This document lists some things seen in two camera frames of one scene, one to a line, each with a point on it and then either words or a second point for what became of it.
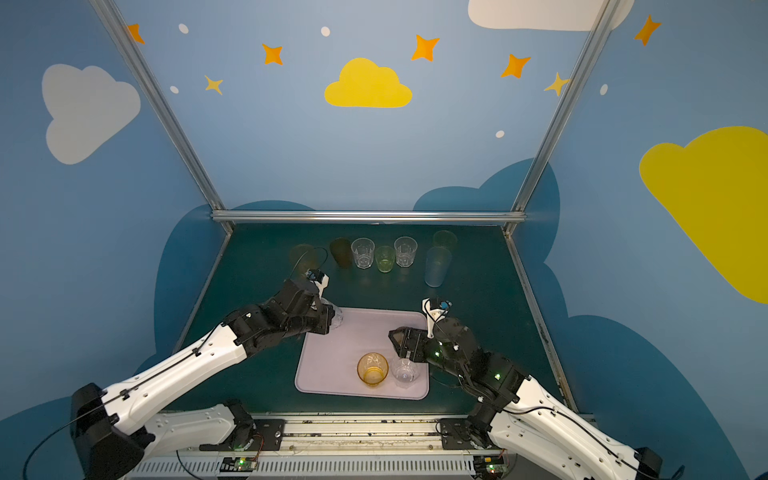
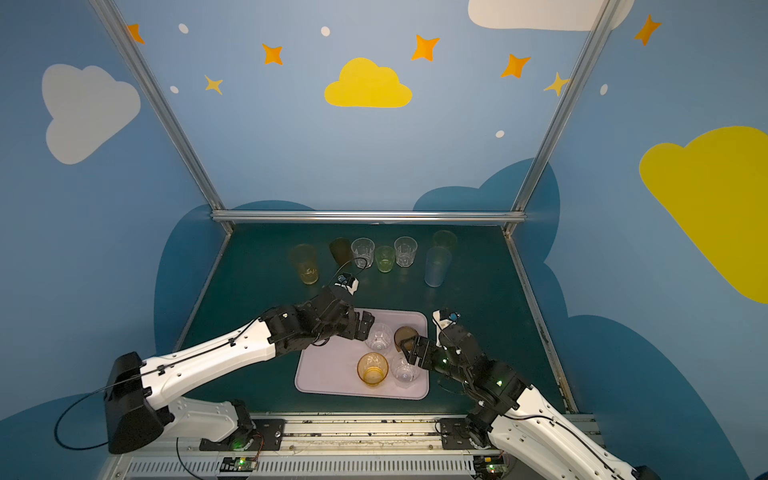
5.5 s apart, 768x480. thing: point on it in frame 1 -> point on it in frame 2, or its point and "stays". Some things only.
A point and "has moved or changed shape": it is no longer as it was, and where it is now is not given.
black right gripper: x=413 y=343 stays
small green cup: x=385 y=256 stays
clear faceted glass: x=337 y=319 has moved or changed shape
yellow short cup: x=372 y=369 stays
